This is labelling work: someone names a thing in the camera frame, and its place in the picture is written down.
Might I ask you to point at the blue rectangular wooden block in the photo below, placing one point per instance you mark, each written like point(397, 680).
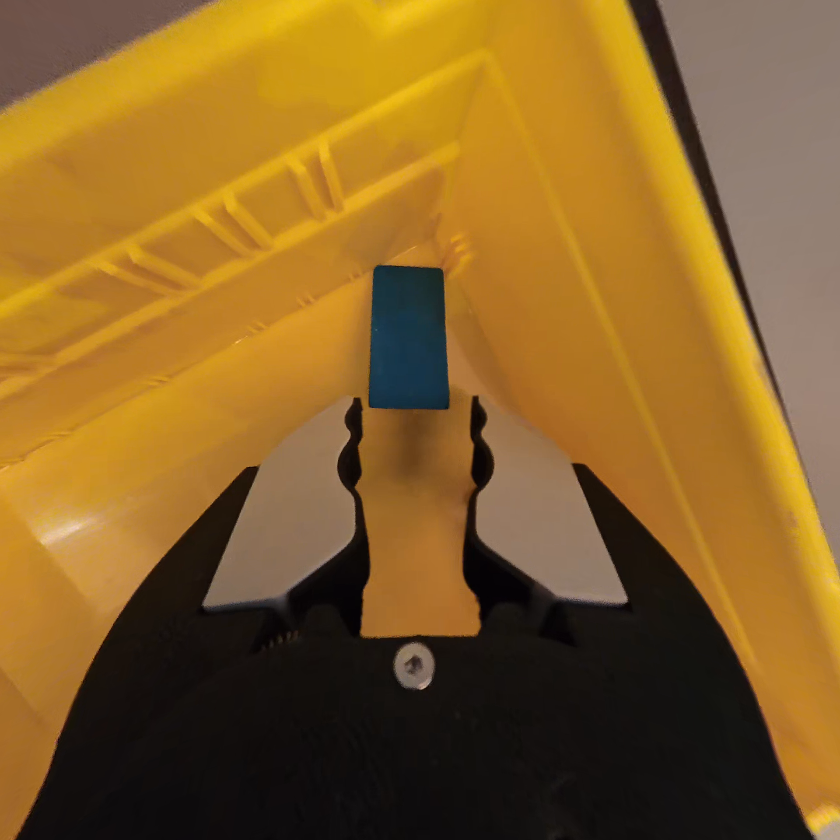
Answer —
point(407, 334)

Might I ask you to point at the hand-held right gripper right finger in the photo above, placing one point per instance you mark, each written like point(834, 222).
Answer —
point(544, 525)

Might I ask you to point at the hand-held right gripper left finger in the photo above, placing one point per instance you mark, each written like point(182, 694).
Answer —
point(282, 525)

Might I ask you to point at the yellow plastic bin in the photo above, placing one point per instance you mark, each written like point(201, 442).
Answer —
point(590, 328)

